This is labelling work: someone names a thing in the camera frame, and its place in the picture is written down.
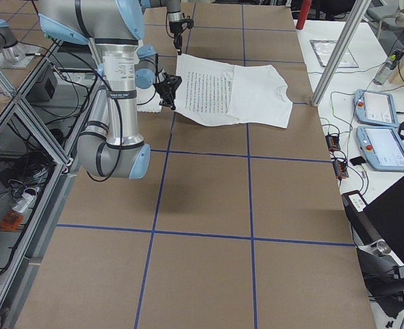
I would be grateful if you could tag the white central pedestal column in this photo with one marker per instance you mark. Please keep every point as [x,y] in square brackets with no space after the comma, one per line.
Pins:
[148,100]

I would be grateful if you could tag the clear water bottle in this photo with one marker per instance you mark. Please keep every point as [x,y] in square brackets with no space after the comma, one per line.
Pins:
[388,66]

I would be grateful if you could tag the upper blue teach pendant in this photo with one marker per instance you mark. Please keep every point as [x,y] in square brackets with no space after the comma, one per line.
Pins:
[375,108]

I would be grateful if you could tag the red cylinder bottle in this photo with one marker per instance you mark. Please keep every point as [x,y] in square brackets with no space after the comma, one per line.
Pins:
[303,14]

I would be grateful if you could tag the aluminium frame post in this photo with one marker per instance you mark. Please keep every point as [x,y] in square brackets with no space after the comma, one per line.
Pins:
[350,27]

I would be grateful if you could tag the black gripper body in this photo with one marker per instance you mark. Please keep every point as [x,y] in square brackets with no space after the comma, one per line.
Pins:
[176,31]
[164,90]

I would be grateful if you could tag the lower blue teach pendant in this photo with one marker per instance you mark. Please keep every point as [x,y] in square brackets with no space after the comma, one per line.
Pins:
[382,148]

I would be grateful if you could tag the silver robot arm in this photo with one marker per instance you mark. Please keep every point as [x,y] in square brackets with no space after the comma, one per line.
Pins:
[176,20]
[110,146]

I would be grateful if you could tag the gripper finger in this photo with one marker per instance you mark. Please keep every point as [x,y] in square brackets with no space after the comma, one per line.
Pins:
[178,44]
[170,102]
[164,102]

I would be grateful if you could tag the black box with label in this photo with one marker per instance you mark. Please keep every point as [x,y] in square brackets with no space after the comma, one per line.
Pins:
[354,205]

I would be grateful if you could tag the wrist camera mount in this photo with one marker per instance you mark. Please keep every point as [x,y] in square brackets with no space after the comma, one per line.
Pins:
[189,23]

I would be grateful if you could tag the black laptop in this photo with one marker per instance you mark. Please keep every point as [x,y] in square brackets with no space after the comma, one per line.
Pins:
[386,214]

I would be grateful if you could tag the white long-sleeve printed shirt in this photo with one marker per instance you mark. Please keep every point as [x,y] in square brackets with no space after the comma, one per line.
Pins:
[214,93]

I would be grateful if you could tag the blue teach pendant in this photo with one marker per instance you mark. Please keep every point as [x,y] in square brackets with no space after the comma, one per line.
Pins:
[375,108]
[382,148]

